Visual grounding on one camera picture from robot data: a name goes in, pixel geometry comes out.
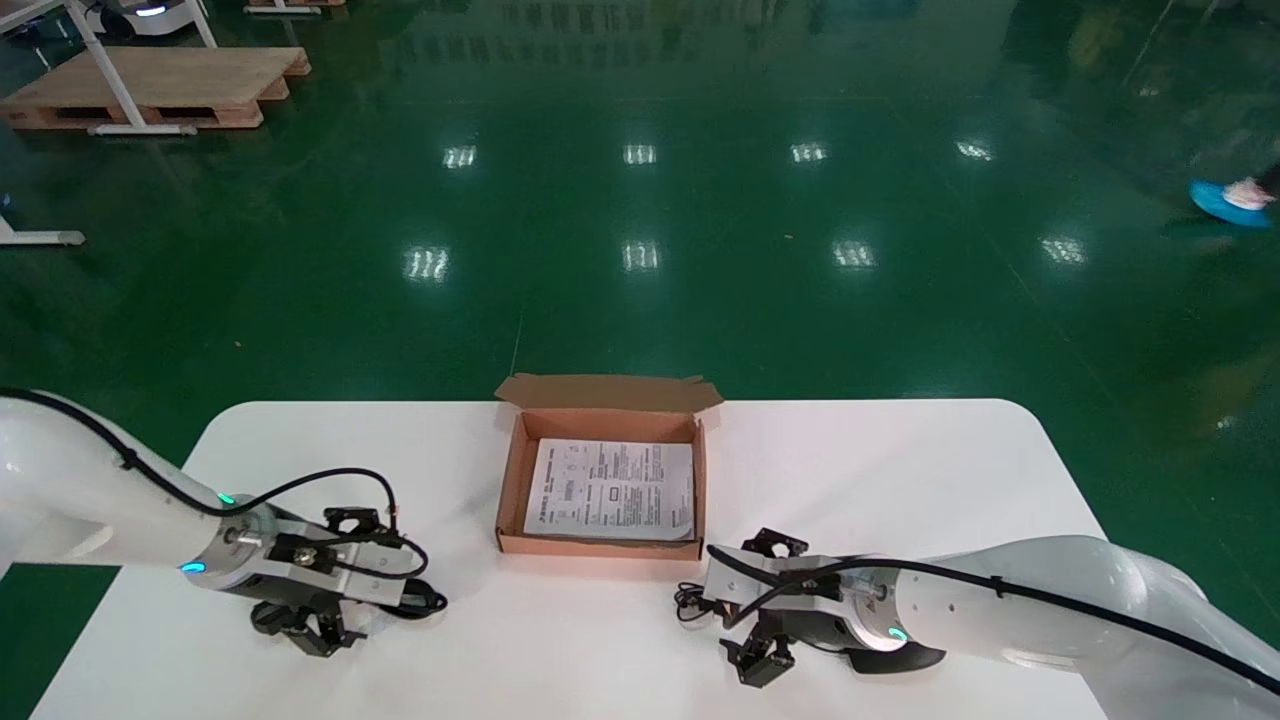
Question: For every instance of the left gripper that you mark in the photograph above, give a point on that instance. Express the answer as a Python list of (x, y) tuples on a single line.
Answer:
[(360, 580)]

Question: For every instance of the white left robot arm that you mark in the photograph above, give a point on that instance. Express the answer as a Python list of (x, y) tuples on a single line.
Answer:
[(80, 490)]

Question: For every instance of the open brown cardboard box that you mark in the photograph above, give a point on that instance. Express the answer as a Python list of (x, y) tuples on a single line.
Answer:
[(512, 500)]

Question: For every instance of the white metal table frame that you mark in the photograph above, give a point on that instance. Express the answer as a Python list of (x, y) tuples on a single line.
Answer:
[(105, 70)]

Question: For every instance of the foot with blue shoe cover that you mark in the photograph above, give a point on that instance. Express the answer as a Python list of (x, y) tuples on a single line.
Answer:
[(1225, 205)]

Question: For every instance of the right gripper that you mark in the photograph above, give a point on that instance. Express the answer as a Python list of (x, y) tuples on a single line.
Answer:
[(830, 610)]

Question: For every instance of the printed white instruction sheet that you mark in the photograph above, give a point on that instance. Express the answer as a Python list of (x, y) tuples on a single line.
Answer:
[(610, 490)]

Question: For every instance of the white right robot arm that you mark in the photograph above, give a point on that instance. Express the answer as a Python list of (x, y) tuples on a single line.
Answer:
[(1080, 575)]

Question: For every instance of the small wooden pallet edge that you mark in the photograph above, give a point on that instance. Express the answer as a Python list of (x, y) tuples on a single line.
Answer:
[(295, 4)]

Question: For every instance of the white metal floor foot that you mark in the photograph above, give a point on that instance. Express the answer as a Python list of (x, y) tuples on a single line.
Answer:
[(40, 237)]

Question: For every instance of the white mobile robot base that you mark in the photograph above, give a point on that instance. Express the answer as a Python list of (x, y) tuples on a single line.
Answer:
[(150, 15)]

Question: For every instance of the large wooden pallet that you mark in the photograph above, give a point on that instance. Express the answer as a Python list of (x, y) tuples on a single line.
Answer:
[(170, 80)]

